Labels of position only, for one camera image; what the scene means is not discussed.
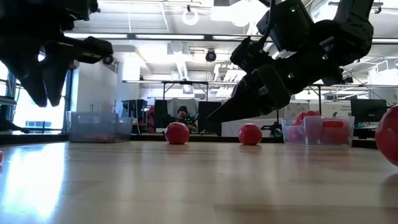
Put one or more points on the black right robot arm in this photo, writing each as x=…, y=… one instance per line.
x=342, y=40

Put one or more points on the black ceiling spotlight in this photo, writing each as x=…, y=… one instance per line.
x=211, y=56
x=108, y=59

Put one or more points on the white printed board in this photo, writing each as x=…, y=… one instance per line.
x=337, y=109

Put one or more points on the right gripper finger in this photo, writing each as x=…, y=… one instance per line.
x=239, y=98
x=242, y=113

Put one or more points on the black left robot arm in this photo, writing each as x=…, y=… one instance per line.
x=46, y=15

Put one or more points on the black panel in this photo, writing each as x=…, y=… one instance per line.
x=210, y=109
x=161, y=113

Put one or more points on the large window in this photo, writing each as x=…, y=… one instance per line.
x=34, y=119

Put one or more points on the clear left plastic bin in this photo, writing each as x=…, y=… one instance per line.
x=99, y=127

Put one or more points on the clear plastic bin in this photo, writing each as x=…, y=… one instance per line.
x=311, y=138
x=99, y=127

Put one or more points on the black track light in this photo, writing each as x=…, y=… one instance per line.
x=348, y=80

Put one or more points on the gray curtain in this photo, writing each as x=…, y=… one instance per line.
x=172, y=104

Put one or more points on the large red apple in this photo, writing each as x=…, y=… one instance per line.
x=388, y=137

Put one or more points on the black metal gantry frame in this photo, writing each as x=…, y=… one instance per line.
x=319, y=102
x=185, y=82

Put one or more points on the overhead light bar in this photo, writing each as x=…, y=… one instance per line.
x=171, y=36

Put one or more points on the black aluminium table frame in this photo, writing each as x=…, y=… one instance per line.
x=217, y=139

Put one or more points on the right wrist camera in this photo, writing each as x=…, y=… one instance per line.
x=248, y=54

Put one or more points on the bar clamp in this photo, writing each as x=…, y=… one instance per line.
x=270, y=128

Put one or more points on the black monitor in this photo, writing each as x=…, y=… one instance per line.
x=368, y=109

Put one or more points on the red bell pepper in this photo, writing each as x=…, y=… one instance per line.
x=334, y=130
x=295, y=134
x=306, y=116

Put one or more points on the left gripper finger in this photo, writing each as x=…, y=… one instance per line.
x=29, y=77
x=57, y=81

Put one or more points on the person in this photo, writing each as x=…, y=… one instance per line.
x=185, y=116

